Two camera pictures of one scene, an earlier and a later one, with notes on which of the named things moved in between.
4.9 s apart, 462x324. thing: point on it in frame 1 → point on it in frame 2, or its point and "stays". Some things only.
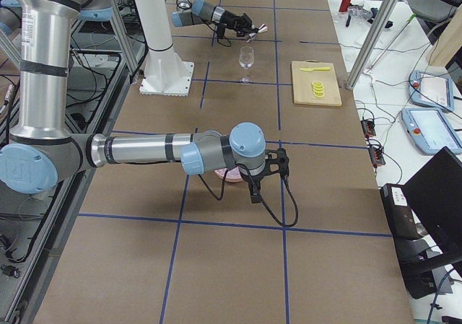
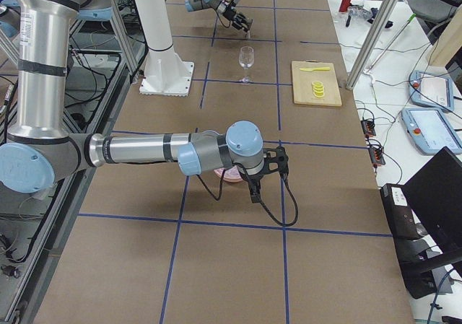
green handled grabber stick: (390, 43) stays
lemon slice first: (319, 94) stays
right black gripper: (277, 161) stays
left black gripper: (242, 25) → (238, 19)
